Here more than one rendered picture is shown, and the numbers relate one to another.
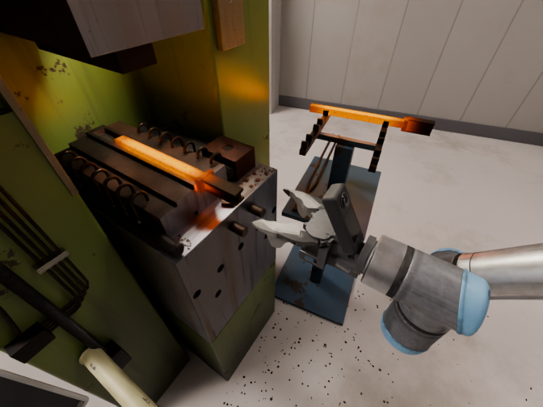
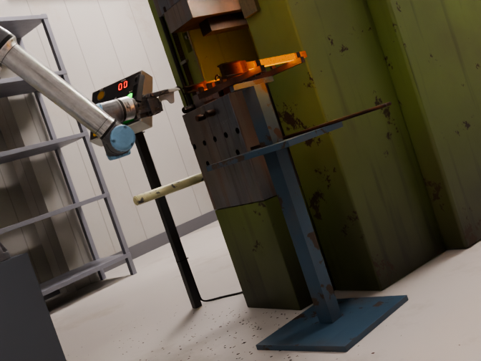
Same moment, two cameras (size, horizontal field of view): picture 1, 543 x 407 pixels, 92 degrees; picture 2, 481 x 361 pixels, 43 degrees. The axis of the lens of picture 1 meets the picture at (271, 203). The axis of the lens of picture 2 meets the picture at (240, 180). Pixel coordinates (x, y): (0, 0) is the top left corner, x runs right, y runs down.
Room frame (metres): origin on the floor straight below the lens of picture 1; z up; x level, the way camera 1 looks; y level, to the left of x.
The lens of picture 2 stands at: (1.45, -2.28, 0.71)
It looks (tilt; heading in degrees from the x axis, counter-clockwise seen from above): 3 degrees down; 112
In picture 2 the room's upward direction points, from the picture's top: 19 degrees counter-clockwise
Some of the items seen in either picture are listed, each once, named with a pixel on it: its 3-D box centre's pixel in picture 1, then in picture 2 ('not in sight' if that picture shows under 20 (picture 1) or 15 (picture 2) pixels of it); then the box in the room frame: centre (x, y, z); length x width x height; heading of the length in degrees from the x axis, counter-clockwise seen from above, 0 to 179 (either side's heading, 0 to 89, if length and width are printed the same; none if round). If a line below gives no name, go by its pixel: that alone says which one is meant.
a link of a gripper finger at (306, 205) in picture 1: (300, 206); (170, 96); (0.39, -0.06, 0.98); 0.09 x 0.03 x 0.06; 30
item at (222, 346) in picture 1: (202, 289); (301, 235); (0.61, 0.32, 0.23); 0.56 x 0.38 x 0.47; 57
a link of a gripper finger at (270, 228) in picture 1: (275, 237); not in sight; (0.31, -0.01, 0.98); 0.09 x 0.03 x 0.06; 83
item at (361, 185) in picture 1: (334, 191); (273, 147); (0.80, -0.26, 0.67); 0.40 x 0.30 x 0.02; 156
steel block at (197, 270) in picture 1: (178, 223); (269, 138); (0.61, 0.32, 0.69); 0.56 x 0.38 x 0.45; 57
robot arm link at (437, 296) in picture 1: (435, 289); (106, 114); (0.21, -0.26, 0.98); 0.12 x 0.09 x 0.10; 57
